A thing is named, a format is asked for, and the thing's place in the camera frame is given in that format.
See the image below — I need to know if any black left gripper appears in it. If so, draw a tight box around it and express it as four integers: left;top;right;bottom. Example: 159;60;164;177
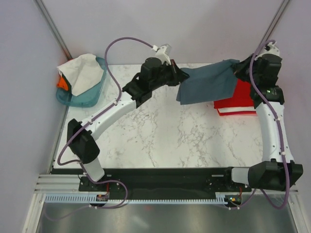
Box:
150;60;189;91

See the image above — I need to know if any grey-blue t-shirt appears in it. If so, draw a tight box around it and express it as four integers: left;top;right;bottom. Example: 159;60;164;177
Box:
176;59;239;105

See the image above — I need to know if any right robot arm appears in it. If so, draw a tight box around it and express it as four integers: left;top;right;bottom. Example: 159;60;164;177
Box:
222;54;303;191

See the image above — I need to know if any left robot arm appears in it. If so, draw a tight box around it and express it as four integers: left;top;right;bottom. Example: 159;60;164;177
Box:
67;57;189;191

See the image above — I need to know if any folded red t-shirt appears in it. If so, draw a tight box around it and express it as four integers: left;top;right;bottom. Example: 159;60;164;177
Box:
217;108;258;117
214;79;254;109

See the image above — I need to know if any folded white t-shirt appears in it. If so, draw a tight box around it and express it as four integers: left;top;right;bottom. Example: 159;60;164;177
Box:
217;106;257;115

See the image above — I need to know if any folded red t-shirt bottom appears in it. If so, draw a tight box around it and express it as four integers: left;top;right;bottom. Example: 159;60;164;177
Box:
217;108;258;117

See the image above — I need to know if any crumpled white t-shirt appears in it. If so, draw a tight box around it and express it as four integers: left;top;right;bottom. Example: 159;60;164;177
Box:
57;53;104;96

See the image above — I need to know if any teal plastic bin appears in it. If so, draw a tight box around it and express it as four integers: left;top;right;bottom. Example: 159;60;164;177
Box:
56;56;107;108

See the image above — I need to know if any dark green t-shirt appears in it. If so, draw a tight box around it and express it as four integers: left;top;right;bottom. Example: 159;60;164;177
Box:
62;75;72;93

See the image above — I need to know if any orange t-shirt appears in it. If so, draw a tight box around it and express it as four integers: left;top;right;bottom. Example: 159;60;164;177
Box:
56;76;67;91

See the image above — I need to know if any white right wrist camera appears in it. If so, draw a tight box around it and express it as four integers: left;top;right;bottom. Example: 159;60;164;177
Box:
259;41;280;57

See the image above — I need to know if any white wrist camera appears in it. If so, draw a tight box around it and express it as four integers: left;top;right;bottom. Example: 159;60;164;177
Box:
152;44;172;65
259;41;280;57

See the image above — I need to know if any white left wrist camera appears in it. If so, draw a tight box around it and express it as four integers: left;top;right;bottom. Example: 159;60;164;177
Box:
152;44;172;65

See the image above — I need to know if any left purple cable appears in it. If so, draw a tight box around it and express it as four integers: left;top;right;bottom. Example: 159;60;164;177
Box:
45;37;156;221

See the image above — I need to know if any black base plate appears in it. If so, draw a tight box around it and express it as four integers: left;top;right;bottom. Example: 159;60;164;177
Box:
79;167;252;199

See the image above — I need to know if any white slotted cable duct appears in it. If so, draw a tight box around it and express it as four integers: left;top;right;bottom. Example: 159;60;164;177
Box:
45;193;243;204

